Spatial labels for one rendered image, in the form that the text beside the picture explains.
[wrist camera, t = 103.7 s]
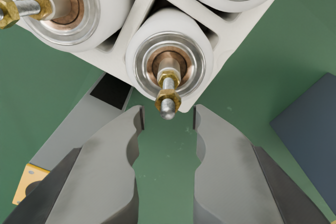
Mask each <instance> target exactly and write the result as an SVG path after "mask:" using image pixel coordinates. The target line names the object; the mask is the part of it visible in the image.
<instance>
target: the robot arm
mask: <svg viewBox="0 0 336 224"><path fill-rule="evenodd" d="M142 130H145V106H144V105H143V106H142V105H135V106H133V107H131V108H130V109H128V110H127V111H125V112H124V113H122V114H121V115H119V116H118V117H116V118H115V119H113V120H112V121H110V122H109V123H107V124H106V125H104V126H103V127H102V128H100V129H99V130H98V131H97V132H96V133H95V134H93V135H92V136H91V137H90V138H89V139H88V140H87V141H86V142H85V143H84V144H83V145H82V146H81V147H79V148H73V149H72V150H71V151H70V152H69V153H68V154H67V155H66V156H65V157H64V158H63V159H62V160H61V161H60V162H59V163H58V164H57V165H56V166H55V167H54V168H53V169H52V170H51V171H50V172H49V173H48V174H47V175H46V177H45V178H44V179H43V180H42V181H41V182H40V183H39V184H38V185H37V186H36V187H35V188H34V189H33V190H32V191H31V192H30V193H29V194H28V195H27V196H26V197H25V198H24V199H23V200H22V201H21V202H20V203H19V204H18V205H17V206H16V207H15V209H14V210H13V211H12V212H11V213H10V214H9V215H8V217H7V218H6V219H5V220H4V221H3V223H2V224H138V216H139V195H138V188H137V182H136V175H135V171H134V169H133V168H132V166H133V164H134V162H135V160H136V159H137V157H138V156H139V154H140V153H139V145H138V136H139V135H140V133H141V132H142ZM193 130H195V131H196V133H197V143H196V155H197V157H198V158H199V159H200V161H201V164H200V166H199V167H198V168H197V169H196V170H195V173H194V195H193V224H331V223H330V222H329V220H328V219H327V218H326V216H325V215H324V214H323V213H322V212H321V210H320V209H319V208H318V207H317V206H316V204H315V203H314V202H313V201H312V200H311V199H310V198H309V197H308V196H307V195H306V194H305V193H304V191H303V190H302V189H301V188H300V187H299V186H298V185H297V184H296V183H295V182H294V181H293V180H292V179H291V178H290V177H289V176H288V174H287V173H286V172H285V171H284V170H283V169H282V168H281V167H280V166H279V165H278V164H277V163H276V162H275V161H274V160H273V159H272V157H271V156H270V155H269V154H268V153H267V152H266V151H265V150H264V149H263V148H262V147H261V146H254V145H253V143H252V142H251V141H250V140H249V139H248V138H247V137H246V136H245V135H244V134H243V133H242V132H241V131H240V130H238V129H237V128H236V127H235V126H233V125H232V124H230V123H229V122H227V121H226V120H224V119H223V118H221V117H220V116H218V115H217V114H215V113H214V112H212V111H211V110H209V109H208V108H206V107H205V106H203V105H202V104H197V105H193Z"/></svg>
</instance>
